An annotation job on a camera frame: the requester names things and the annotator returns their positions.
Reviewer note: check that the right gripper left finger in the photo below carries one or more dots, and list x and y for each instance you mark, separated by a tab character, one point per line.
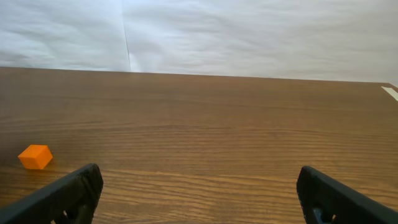
71	196

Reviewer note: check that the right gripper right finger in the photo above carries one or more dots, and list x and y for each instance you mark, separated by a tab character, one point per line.
323	196

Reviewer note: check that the orange cube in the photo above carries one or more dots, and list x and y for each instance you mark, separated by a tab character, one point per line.
35	157

